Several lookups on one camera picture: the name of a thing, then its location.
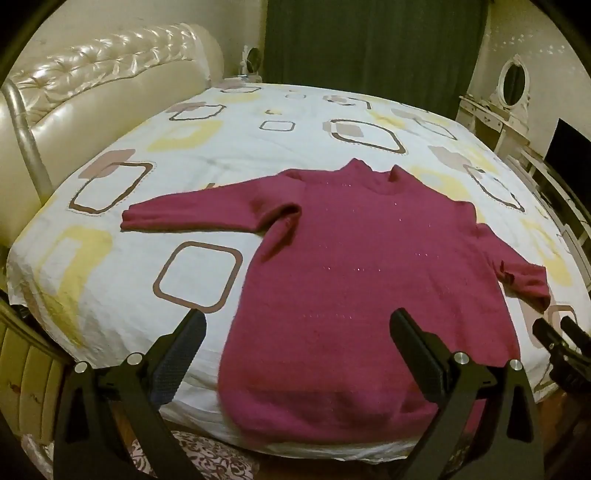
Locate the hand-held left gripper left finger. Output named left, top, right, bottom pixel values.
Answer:
left=53, top=310, right=208, bottom=480

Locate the white television cabinet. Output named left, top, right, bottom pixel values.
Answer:
left=512, top=148, right=591, bottom=259

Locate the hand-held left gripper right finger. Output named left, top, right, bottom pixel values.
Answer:
left=389, top=308, right=546, bottom=480

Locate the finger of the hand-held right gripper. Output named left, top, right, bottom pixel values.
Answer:
left=532, top=318, right=571, bottom=358
left=560, top=315, right=591, bottom=352

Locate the small white desk fan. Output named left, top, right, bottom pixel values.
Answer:
left=238, top=45, right=265, bottom=79

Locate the white vanity table with mirror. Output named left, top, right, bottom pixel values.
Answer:
left=457, top=54, right=532, bottom=153

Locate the dark green curtain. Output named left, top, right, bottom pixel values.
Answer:
left=262, top=0, right=490, bottom=121

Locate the brown floral patterned cloth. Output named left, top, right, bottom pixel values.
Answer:
left=129, top=431, right=257, bottom=480

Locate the white printed bedsheet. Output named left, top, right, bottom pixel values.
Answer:
left=7, top=82, right=591, bottom=464

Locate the magenta knitted sweater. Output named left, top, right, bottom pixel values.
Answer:
left=121, top=158, right=551, bottom=448

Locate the black television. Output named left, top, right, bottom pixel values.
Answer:
left=545, top=117, right=591, bottom=185

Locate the cream tufted leather headboard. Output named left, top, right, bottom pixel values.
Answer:
left=0, top=23, right=225, bottom=259

